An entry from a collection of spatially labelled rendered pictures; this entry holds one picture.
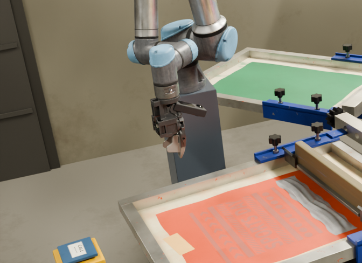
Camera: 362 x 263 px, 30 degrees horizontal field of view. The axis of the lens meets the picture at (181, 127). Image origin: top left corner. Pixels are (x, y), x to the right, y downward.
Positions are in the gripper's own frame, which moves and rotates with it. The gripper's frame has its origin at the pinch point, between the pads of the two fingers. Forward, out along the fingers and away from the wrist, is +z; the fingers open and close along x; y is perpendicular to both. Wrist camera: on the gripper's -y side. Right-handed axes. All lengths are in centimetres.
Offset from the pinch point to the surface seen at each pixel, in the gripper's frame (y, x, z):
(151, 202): 12.9, 1.7, 12.9
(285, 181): -29.0, 12.6, 13.2
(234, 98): -42, -55, 10
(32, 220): 43, -184, 110
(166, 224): 12.3, 14.2, 14.4
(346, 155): -52, 11, 11
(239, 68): -63, -96, 13
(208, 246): 5.8, 31.5, 14.4
